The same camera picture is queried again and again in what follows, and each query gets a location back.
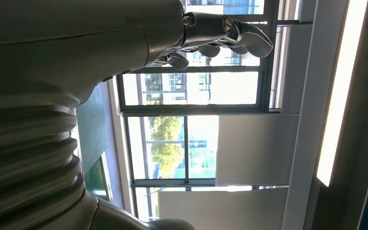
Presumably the large framed window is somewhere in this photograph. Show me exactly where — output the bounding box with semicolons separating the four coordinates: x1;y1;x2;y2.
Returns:
115;0;313;223

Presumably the white roller blind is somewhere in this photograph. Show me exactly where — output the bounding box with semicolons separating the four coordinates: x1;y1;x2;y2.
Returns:
216;114;300;187

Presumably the long ceiling light strip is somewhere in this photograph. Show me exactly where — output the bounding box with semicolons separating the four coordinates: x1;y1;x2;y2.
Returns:
316;0;368;187

